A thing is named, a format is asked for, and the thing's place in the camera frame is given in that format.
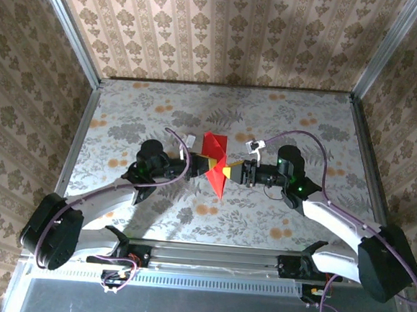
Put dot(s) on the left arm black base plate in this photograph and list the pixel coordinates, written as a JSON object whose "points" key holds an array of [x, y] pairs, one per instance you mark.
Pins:
{"points": [[142, 257]]}

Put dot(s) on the black yellow power connector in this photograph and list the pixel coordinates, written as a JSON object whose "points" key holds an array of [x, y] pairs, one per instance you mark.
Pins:
{"points": [[112, 280], [307, 297]]}

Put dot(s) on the floral table covering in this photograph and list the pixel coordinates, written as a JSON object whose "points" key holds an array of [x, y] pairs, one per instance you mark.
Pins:
{"points": [[198, 104]]}

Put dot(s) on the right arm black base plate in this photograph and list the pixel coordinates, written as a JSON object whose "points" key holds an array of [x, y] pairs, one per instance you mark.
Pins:
{"points": [[286, 268]]}

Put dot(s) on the aluminium table side rail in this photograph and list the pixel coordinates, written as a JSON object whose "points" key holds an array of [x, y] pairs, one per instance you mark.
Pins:
{"points": [[371, 169], [71, 152]]}

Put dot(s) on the aluminium mounting rail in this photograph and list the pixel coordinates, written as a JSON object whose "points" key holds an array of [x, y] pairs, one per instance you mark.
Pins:
{"points": [[215, 257]]}

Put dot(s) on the grey metal sheet panel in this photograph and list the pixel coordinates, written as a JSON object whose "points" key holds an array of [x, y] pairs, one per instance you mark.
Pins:
{"points": [[200, 310]]}

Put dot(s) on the aluminium frame post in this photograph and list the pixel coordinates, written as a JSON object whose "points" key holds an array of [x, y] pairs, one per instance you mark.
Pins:
{"points": [[386, 50], [68, 25]]}

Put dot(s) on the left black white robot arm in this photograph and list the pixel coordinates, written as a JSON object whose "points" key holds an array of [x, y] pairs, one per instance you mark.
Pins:
{"points": [[54, 230]]}

